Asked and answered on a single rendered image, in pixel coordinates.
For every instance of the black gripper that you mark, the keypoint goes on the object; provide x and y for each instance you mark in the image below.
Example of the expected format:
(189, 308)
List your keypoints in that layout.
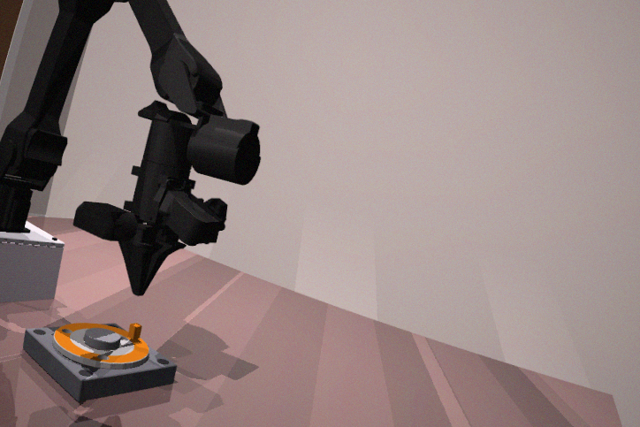
(144, 247)

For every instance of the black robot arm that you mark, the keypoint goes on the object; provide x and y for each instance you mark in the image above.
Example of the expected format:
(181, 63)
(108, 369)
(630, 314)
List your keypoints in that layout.
(223, 148)

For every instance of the orange round plate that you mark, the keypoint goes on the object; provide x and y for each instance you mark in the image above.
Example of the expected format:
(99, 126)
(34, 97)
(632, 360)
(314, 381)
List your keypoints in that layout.
(69, 341)

